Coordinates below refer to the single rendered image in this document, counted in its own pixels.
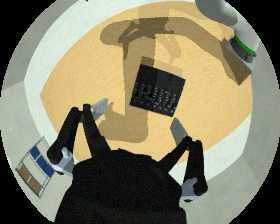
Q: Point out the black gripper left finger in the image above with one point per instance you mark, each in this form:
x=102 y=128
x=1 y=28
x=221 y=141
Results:
x=60 y=154

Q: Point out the black lighting desk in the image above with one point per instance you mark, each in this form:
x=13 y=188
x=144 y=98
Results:
x=156 y=84

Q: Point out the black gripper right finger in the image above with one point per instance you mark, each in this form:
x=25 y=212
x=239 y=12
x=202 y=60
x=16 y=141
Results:
x=194 y=182

